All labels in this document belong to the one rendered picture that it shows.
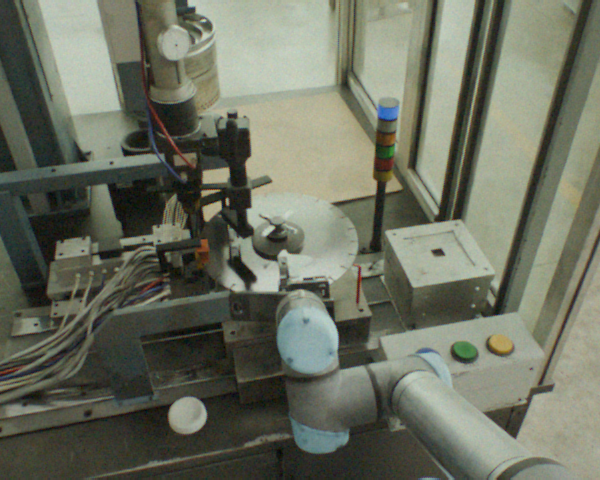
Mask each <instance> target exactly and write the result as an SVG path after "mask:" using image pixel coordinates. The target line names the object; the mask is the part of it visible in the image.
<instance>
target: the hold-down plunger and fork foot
mask: <svg viewBox="0 0 600 480"><path fill-rule="evenodd" d="M221 216H222V218H223V219H224V220H225V221H226V233H227V239H229V238H230V229H229V226H230V227H231V228H232V229H233V230H234V231H235V232H236V237H237V238H239V236H241V237H242V238H243V239H246V238H248V237H250V236H252V235H254V227H253V226H252V225H251V224H250V223H249V221H248V210H247V209H246V210H242V211H239V210H230V209H229V207H228V208H225V209H223V210H221Z"/></svg>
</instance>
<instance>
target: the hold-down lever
mask: <svg viewBox="0 0 600 480"><path fill-rule="evenodd" d="M226 132H227V137H228V139H229V140H230V149H231V160H232V162H233V163H237V162H238V151H237V141H236V139H237V137H238V125H237V121H236V120H234V119H229V120H227V121H226Z"/></svg>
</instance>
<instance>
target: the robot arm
mask: <svg viewBox="0 0 600 480"><path fill-rule="evenodd" d="M277 258H278V270H279V279H278V280H277V284H278V291H237V292H234V293H231V294H229V296H228V299H229V311H230V318H231V320H234V321H254V322H276V327H277V348H278V351H279V354H280V357H281V364H282V371H284V375H285V381H286V389H287V396H288V402H289V410H290V412H289V418H290V420H291V423H292V428H293V434H294V439H295V442H296V444H297V445H298V446H299V447H300V448H301V450H303V451H306V452H309V453H314V454H323V453H330V452H334V451H336V450H337V447H342V446H343V445H344V444H345V443H347V442H348V440H349V432H350V426H355V425H359V424H364V423H369V422H374V421H377V420H382V419H386V418H392V417H397V418H398V419H399V421H400V422H401V423H402V424H403V425H404V426H405V428H406V430H407V431H408V432H409V433H411V434H412V435H413V437H414V438H415V439H416V440H417V441H418V442H419V444H420V445H421V446H422V447H423V448H424V450H425V451H426V453H427V454H428V455H429V456H430V457H432V458H433V460H434V461H435V462H436V463H437V464H438V465H439V467H440V468H441V470H442V471H443V472H444V473H445V474H446V476H447V477H448V478H449V479H450V480H583V479H581V478H580V477H579V476H577V475H576V474H574V473H573V472H572V471H570V470H569V469H568V468H566V466H565V465H564V464H563V463H561V462H560V461H558V460H555V459H553V458H550V457H547V456H540V455H532V454H531V453H530V452H529V451H527V450H526V449H525V447H524V446H522V445H521V444H520V443H519V442H518V441H516V440H514V439H513V438H512V437H510V436H509V435H508V434H507V433H505V432H504V431H503V430H502V429H501V427H499V426H498V425H497V424H496V423H493V422H492V421H491V420H490V419H488V418H487V417H486V416H485V415H483V414H482V413H481V412H480V411H479V410H477V409H476V407H475V406H473V405H471V404H470V403H469V402H468V401H466V400H465V399H464V398H463V397H462V396H460V395H459V394H458V393H457V392H455V391H454V390H452V383H451V378H450V374H449V371H448V369H447V365H446V364H444V361H443V359H442V358H441V357H440V356H439V355H438V354H436V353H425V354H410V355H407V356H405V357H402V358H397V359H392V360H386V361H381V362H376V363H372V364H366V365H361V366H357V367H352V369H346V370H341V371H340V367H339V362H338V356H337V348H338V334H337V330H336V327H335V324H334V323H335V312H334V299H333V298H330V282H329V279H328V277H327V276H326V275H317V276H309V277H302V280H300V279H298V280H295V281H292V279H296V278H298V277H300V276H301V269H302V268H305V267H307V266H309V265H311V263H312V262H313V259H312V258H311V257H310V256H302V255H292V254H288V253H287V251H286V250H282V251H281V252H280V253H279V255H278V256H277ZM289 269H290V271H291V273H289ZM290 278H291V279H290ZM317 278H324V279H322V280H318V279H317Z"/></svg>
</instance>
